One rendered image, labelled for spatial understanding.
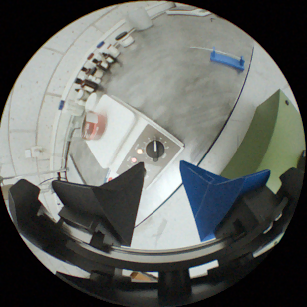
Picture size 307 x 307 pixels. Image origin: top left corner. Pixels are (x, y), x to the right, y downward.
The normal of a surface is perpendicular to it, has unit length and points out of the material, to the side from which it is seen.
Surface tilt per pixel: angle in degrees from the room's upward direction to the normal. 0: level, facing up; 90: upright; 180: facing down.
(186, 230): 0
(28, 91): 90
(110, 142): 0
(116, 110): 0
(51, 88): 90
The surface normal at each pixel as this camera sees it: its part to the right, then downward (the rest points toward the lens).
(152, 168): 0.00, 0.37
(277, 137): -0.44, 0.00
